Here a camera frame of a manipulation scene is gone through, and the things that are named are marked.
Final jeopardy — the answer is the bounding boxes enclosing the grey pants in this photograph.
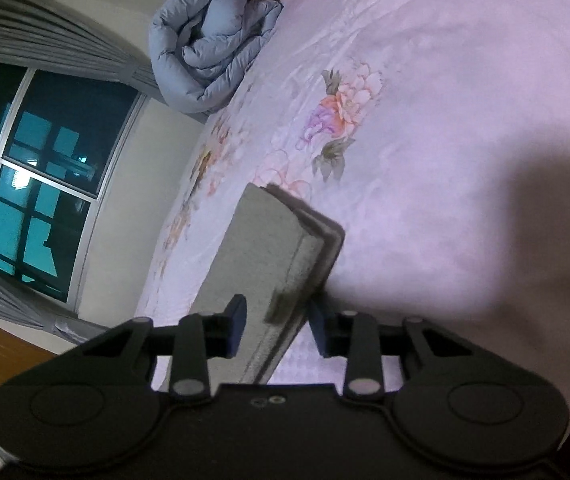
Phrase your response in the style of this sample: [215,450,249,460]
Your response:
[157,182,346,392]

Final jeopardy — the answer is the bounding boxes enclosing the grey curtain lower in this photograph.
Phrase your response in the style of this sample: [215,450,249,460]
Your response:
[0,276,107,344]

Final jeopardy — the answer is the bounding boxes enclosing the grey curtain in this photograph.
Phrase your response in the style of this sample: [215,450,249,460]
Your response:
[0,0,163,102]
[0,276,107,344]

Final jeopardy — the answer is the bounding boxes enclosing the pink floral bed sheet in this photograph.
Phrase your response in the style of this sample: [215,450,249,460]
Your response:
[137,0,570,407]

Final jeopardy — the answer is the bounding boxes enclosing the light blue rolled duvet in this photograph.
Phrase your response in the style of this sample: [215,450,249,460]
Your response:
[148,0,282,115]

